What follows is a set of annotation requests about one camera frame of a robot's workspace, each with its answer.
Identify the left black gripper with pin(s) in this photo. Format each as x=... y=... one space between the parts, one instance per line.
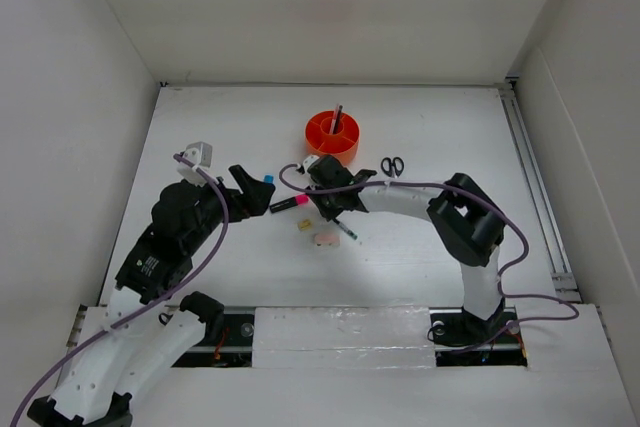
x=251 y=199

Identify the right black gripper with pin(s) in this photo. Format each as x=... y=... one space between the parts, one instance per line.
x=330 y=213

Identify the red clear pen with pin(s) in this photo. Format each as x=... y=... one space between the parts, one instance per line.
x=334 y=119

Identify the black handled scissors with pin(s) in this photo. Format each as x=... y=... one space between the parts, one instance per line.
x=392 y=167

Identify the green clear pen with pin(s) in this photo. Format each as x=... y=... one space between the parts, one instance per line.
x=344 y=228

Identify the black gel pen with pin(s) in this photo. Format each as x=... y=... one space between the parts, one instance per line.
x=338 y=119

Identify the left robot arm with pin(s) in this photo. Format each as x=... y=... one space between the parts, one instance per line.
x=137 y=342

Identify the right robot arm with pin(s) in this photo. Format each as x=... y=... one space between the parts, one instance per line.
x=462 y=215

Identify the pink capped black highlighter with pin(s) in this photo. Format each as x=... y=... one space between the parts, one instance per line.
x=288 y=203

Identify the orange round divided container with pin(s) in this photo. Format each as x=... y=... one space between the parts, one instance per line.
x=343 y=145

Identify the small tan eraser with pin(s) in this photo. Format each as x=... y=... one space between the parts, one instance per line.
x=304 y=225

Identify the pink white eraser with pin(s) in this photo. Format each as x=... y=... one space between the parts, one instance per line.
x=327 y=240

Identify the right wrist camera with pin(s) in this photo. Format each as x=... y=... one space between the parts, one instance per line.
x=306 y=164

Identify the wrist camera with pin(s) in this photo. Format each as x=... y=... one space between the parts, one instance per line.
x=306 y=164
x=195 y=156

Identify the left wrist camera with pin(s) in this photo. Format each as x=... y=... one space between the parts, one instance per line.
x=195 y=156

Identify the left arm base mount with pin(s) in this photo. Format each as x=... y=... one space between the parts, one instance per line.
x=228 y=339

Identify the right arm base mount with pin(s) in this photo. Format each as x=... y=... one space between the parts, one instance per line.
x=460 y=342

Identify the aluminium rail right side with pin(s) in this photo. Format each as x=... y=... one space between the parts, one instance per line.
x=561 y=273

